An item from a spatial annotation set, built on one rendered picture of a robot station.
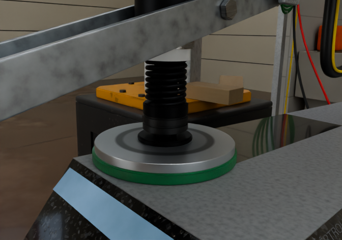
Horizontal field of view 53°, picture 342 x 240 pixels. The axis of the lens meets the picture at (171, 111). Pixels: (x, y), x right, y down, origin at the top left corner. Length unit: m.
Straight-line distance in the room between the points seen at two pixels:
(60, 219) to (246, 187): 0.24
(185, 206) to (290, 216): 0.11
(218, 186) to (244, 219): 0.08
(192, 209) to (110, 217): 0.10
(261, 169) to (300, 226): 0.15
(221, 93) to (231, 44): 5.75
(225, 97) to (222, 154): 0.69
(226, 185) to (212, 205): 0.06
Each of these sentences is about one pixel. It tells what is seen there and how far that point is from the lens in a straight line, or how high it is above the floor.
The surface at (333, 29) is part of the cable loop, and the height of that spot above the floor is 1.02.
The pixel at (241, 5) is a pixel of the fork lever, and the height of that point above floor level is 1.05.
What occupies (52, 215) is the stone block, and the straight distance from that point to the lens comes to 0.50.
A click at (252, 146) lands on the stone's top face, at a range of 0.61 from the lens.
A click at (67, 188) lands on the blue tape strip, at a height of 0.80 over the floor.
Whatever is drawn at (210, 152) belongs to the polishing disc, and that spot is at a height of 0.85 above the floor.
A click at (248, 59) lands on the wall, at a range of 6.67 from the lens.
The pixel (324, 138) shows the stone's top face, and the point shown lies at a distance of 0.70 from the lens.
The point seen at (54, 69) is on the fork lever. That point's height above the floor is 0.97.
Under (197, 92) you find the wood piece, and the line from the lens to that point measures 1.21.
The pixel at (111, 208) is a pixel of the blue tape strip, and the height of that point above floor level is 0.81.
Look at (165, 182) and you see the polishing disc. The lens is 0.44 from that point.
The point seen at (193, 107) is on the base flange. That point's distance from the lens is 1.19.
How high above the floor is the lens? 1.01
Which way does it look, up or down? 13 degrees down
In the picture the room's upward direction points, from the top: 1 degrees clockwise
